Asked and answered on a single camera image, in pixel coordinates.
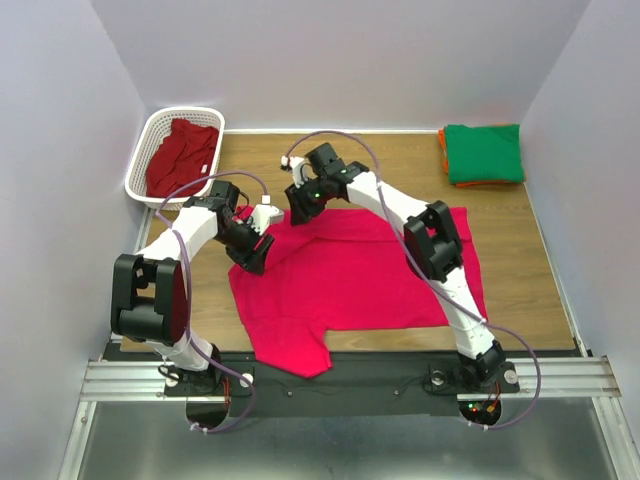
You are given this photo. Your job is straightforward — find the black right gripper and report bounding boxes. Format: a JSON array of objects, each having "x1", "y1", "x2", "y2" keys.
[{"x1": 285, "y1": 175, "x2": 332, "y2": 226}]

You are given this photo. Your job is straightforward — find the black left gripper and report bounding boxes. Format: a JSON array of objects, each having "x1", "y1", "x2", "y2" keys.
[{"x1": 214, "y1": 217, "x2": 275, "y2": 276}]

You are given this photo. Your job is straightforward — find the bright pink t shirt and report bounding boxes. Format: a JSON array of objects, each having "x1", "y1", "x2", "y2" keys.
[{"x1": 228, "y1": 205, "x2": 489, "y2": 381}]

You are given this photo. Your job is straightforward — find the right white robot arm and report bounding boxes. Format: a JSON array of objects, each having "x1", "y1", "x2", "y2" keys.
[{"x1": 280, "y1": 143, "x2": 506, "y2": 390}]

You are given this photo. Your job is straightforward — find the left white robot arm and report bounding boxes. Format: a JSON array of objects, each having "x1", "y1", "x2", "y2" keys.
[{"x1": 110, "y1": 181, "x2": 284, "y2": 394}]

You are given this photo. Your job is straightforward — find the dark red t shirt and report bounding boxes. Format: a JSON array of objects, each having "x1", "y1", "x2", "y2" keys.
[{"x1": 146, "y1": 118, "x2": 219, "y2": 199}]

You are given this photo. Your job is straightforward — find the white perforated plastic basket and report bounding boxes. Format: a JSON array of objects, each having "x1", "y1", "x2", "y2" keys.
[{"x1": 124, "y1": 106, "x2": 226, "y2": 210}]

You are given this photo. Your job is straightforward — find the folded orange t shirt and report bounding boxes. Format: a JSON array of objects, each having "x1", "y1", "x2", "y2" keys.
[{"x1": 437, "y1": 127, "x2": 524, "y2": 190}]

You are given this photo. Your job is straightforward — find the folded green t shirt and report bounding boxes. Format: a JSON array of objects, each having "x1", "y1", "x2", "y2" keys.
[{"x1": 443, "y1": 122, "x2": 526, "y2": 186}]

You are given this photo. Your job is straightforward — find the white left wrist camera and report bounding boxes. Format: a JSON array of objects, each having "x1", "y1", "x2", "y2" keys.
[{"x1": 247, "y1": 194, "x2": 285, "y2": 235}]

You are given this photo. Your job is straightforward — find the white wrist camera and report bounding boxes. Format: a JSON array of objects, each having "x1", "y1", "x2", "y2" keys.
[
  {"x1": 247, "y1": 194, "x2": 285, "y2": 235},
  {"x1": 280, "y1": 156, "x2": 313, "y2": 188}
]

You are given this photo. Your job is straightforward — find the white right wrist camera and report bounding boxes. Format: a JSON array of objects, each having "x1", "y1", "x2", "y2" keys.
[{"x1": 280, "y1": 156, "x2": 313, "y2": 188}]

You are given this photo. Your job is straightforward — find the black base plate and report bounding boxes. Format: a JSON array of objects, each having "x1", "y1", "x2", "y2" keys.
[{"x1": 158, "y1": 352, "x2": 520, "y2": 419}]

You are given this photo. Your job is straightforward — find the aluminium frame rail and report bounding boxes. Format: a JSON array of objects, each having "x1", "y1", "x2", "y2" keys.
[{"x1": 59, "y1": 204, "x2": 171, "y2": 480}]

